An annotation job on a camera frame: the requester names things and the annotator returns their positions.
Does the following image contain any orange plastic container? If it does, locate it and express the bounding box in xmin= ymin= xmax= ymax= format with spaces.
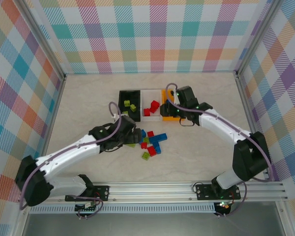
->
xmin=161 ymin=89 xmax=186 ymax=122

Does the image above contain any white plastic container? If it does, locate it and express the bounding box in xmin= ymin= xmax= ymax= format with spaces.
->
xmin=140 ymin=89 xmax=163 ymax=123

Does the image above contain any long blue lego brick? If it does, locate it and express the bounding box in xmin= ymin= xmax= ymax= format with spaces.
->
xmin=151 ymin=133 xmax=168 ymax=143

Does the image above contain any black plastic container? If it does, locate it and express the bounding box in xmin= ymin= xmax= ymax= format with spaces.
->
xmin=118 ymin=89 xmax=142 ymax=123

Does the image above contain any small green circuit board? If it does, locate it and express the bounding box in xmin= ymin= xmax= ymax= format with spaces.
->
xmin=75 ymin=201 xmax=99 ymax=213

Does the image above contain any grey metal sheet panel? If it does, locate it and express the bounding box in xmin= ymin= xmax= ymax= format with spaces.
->
xmin=21 ymin=211 xmax=287 ymax=236

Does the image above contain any small black circuit board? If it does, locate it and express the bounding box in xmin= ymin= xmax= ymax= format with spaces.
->
xmin=215 ymin=201 xmax=232 ymax=211

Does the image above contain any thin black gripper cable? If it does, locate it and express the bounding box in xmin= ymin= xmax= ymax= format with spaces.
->
xmin=102 ymin=146 xmax=122 ymax=153
xmin=179 ymin=117 xmax=196 ymax=127

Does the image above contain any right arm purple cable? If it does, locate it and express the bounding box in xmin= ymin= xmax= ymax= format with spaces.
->
xmin=166 ymin=83 xmax=273 ymax=182

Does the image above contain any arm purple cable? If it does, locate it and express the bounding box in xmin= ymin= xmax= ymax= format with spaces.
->
xmin=19 ymin=101 xmax=128 ymax=211
xmin=166 ymin=83 xmax=273 ymax=182

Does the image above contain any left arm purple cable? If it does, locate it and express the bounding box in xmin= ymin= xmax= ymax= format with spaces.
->
xmin=19 ymin=101 xmax=128 ymax=211

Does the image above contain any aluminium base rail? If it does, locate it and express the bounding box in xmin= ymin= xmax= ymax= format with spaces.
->
xmin=17 ymin=181 xmax=287 ymax=204

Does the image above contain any aluminium frame side beam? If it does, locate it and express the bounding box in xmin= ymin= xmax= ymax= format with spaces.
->
xmin=236 ymin=71 xmax=272 ymax=180

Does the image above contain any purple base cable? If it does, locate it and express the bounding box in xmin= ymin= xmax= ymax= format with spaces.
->
xmin=68 ymin=192 xmax=104 ymax=220
xmin=216 ymin=181 xmax=248 ymax=219

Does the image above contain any slotted grey cable duct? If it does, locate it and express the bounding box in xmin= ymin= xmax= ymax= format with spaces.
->
xmin=29 ymin=205 xmax=216 ymax=214

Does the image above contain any aluminium frame post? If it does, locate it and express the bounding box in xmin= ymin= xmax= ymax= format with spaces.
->
xmin=13 ymin=0 xmax=67 ymax=81
xmin=235 ymin=0 xmax=286 ymax=76

